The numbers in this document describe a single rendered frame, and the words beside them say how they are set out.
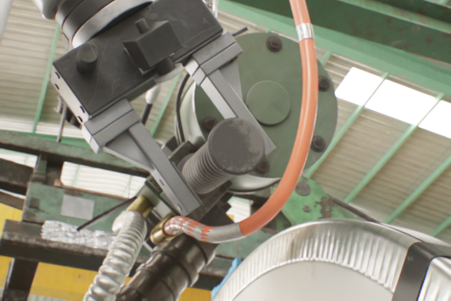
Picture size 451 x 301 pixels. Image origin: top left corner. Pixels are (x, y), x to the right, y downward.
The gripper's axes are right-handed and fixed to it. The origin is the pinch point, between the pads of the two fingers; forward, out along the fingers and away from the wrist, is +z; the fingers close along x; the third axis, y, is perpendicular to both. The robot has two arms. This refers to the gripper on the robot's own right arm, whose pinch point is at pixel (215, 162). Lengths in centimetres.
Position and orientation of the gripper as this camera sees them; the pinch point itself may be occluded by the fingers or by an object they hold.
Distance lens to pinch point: 55.5
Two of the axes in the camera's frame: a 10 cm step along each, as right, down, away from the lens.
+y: 2.5, -2.3, -9.4
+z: 5.9, 8.1, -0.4
